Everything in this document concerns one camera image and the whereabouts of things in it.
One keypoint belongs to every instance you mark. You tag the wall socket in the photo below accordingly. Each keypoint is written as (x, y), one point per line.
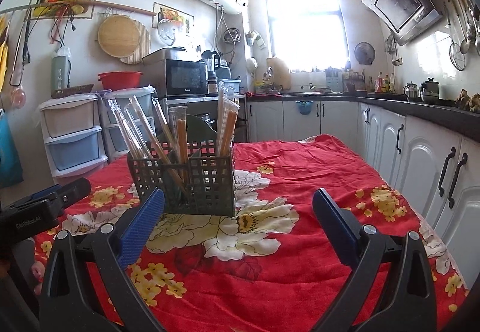
(397, 61)

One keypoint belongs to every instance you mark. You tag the cluster of condiment bottles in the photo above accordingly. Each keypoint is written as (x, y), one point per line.
(382, 83)

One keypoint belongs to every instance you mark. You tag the black blender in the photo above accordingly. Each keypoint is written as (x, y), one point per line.
(212, 69)

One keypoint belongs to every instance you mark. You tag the black countertop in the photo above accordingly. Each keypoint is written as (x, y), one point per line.
(431, 110)

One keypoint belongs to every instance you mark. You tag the pink hanging scrubber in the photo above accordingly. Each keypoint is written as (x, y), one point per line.
(18, 97)

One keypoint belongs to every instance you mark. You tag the grey perforated plastic basket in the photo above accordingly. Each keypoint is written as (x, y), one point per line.
(210, 185)

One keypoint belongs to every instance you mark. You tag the metal kettle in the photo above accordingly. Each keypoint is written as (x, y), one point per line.
(429, 92)

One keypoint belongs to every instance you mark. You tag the steel kettle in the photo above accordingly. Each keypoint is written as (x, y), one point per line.
(411, 92)

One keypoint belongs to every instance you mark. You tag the blue-grey drawer tower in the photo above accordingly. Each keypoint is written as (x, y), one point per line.
(120, 137)

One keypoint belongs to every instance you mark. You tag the brown wicker basket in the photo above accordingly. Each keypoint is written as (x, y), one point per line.
(73, 92)

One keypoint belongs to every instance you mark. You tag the green hanging pouch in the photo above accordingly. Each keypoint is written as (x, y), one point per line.
(60, 71)

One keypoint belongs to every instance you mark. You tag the round bamboo tray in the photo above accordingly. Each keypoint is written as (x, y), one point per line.
(118, 35)

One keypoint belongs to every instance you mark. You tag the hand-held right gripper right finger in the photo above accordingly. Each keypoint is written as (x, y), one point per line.
(335, 227)

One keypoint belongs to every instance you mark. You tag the brown ginger roots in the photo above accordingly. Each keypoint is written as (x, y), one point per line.
(468, 99)

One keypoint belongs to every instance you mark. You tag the small fruit wall poster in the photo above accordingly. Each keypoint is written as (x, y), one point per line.
(172, 15)

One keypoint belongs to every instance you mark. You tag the row of hanging kitchen utensils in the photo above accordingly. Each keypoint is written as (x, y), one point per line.
(470, 16)

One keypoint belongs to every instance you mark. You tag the person's left hand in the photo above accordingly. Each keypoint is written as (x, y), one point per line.
(38, 274)

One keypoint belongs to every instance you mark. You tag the small round fan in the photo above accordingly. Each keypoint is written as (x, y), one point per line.
(364, 53)

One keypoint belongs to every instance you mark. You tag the blue cloth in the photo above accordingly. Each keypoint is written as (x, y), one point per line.
(9, 152)

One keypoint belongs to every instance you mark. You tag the bunch of chopsticks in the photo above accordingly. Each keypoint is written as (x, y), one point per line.
(182, 140)

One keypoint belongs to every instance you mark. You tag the silver metal box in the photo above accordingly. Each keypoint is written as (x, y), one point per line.
(165, 56)

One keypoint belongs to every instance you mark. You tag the round woven mat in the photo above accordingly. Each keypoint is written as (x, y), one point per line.
(144, 50)

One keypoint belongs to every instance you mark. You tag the yellow cloth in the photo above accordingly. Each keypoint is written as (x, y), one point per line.
(3, 54)

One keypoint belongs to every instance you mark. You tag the beige cutting board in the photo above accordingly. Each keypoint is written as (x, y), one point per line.
(279, 73)

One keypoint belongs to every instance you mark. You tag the clear plastic dome cover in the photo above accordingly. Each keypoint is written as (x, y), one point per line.
(167, 33)

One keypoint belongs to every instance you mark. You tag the red floral blanket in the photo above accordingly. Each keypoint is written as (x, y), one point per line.
(262, 272)

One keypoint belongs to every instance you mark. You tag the black microwave oven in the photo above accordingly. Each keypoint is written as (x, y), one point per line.
(183, 78)

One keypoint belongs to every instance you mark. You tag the grey-blue plastic box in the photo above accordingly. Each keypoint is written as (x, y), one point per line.
(230, 86)

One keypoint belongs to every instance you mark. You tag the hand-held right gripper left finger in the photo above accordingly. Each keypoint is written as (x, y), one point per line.
(142, 227)

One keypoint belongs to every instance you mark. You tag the long wooden pole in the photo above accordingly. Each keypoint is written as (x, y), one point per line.
(123, 8)

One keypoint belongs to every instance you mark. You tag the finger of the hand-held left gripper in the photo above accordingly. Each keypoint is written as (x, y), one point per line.
(43, 194)
(77, 189)

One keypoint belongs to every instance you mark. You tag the red plastic basin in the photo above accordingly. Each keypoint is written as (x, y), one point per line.
(120, 81)

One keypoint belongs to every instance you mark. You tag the white base cabinets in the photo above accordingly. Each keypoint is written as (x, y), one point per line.
(420, 152)

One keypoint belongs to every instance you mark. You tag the large fruit wall poster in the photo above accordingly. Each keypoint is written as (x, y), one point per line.
(63, 1)

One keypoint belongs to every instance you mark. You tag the teal hanging basket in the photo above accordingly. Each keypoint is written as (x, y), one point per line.
(303, 108)

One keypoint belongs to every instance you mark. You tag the drawer tower with pink drawer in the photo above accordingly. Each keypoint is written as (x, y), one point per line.
(71, 137)

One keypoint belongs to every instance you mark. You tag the kitchen window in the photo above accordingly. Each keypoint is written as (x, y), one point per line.
(305, 24)

